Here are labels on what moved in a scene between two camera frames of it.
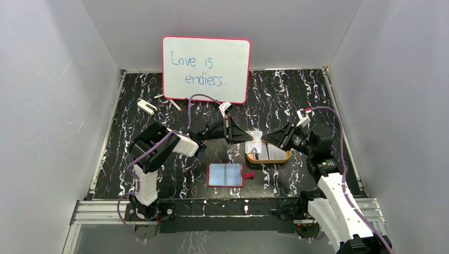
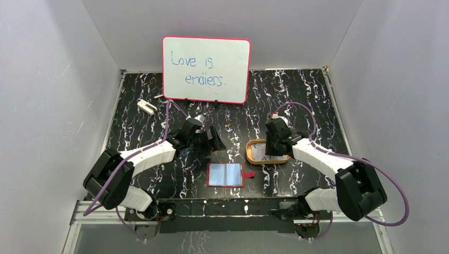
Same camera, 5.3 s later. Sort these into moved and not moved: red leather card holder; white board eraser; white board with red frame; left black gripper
Moved: left black gripper
Not moved: red leather card holder; white board eraser; white board with red frame
